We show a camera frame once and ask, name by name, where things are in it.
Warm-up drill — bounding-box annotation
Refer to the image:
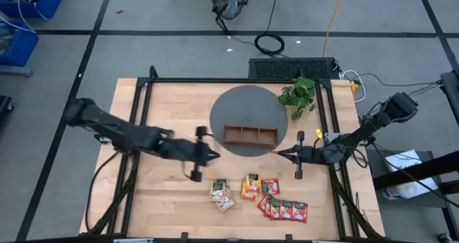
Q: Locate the yellow floor cable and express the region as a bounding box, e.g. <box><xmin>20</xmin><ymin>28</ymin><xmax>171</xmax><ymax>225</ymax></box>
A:
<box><xmin>321</xmin><ymin>0</ymin><xmax>349</xmax><ymax>58</ymax></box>

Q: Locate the black object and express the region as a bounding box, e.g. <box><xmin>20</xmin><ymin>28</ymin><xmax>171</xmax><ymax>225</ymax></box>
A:
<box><xmin>0</xmin><ymin>95</ymin><xmax>15</xmax><ymax>115</ymax></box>

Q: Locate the white looped cable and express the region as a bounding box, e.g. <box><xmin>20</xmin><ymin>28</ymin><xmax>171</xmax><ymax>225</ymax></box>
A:
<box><xmin>341</xmin><ymin>69</ymin><xmax>367</xmax><ymax>105</ymax></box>

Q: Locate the round grey placemat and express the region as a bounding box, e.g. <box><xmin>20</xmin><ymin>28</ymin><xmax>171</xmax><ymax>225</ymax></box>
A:
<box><xmin>209</xmin><ymin>84</ymin><xmax>289</xmax><ymax>158</ymax></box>

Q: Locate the small green plant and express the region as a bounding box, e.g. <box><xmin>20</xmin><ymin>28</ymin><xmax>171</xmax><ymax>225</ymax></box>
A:
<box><xmin>278</xmin><ymin>76</ymin><xmax>317</xmax><ymax>121</ymax></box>

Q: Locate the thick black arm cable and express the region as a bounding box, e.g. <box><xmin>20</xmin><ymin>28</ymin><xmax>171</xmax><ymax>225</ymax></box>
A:
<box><xmin>84</xmin><ymin>151</ymin><xmax>121</xmax><ymax>233</ymax></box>

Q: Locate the wooden three-compartment box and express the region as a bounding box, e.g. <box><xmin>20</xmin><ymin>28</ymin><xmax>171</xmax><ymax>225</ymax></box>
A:
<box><xmin>222</xmin><ymin>124</ymin><xmax>279</xmax><ymax>146</ymax></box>

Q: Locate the red strawberry tea bag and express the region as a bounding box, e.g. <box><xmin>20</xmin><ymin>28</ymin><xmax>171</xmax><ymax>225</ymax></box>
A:
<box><xmin>279</xmin><ymin>199</ymin><xmax>294</xmax><ymax>221</ymax></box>
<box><xmin>260</xmin><ymin>178</ymin><xmax>281</xmax><ymax>196</ymax></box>
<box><xmin>291</xmin><ymin>201</ymin><xmax>309</xmax><ymax>224</ymax></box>
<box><xmin>256</xmin><ymin>194</ymin><xmax>272</xmax><ymax>214</ymax></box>
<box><xmin>268</xmin><ymin>198</ymin><xmax>283</xmax><ymax>221</ymax></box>

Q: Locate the black vented computer case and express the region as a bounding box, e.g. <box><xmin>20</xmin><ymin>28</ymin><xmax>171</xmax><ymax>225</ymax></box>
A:
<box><xmin>247</xmin><ymin>57</ymin><xmax>341</xmax><ymax>81</ymax></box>

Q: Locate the white paper sheet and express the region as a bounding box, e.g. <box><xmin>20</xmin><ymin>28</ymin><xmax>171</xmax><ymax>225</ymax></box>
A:
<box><xmin>383</xmin><ymin>149</ymin><xmax>423</xmax><ymax>173</ymax></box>

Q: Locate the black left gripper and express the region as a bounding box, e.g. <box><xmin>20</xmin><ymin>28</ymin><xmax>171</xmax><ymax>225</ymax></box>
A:
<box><xmin>167</xmin><ymin>126</ymin><xmax>221</xmax><ymax>183</ymax></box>

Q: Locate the thin black cable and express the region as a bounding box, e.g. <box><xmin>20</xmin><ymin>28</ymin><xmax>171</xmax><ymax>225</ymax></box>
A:
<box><xmin>353</xmin><ymin>72</ymin><xmax>443</xmax><ymax>110</ymax></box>

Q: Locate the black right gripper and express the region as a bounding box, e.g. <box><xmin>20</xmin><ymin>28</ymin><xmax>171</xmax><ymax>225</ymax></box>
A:
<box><xmin>276</xmin><ymin>130</ymin><xmax>326</xmax><ymax>180</ymax></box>

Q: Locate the coiled black cable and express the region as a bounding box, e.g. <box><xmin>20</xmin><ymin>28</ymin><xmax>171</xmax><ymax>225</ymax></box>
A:
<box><xmin>253</xmin><ymin>0</ymin><xmax>287</xmax><ymax>57</ymax></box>

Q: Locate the blue plastic bin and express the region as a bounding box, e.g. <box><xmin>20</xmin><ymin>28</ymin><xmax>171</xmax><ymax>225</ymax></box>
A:
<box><xmin>0</xmin><ymin>0</ymin><xmax>65</xmax><ymax>20</ymax></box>
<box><xmin>0</xmin><ymin>19</ymin><xmax>40</xmax><ymax>68</ymax></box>

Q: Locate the black metal stand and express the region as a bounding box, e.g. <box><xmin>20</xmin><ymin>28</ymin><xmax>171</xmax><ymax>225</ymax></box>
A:
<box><xmin>372</xmin><ymin>151</ymin><xmax>459</xmax><ymax>243</ymax></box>

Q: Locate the black floor fan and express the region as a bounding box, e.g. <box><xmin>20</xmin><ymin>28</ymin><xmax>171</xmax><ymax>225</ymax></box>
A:
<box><xmin>209</xmin><ymin>0</ymin><xmax>251</xmax><ymax>35</ymax></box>

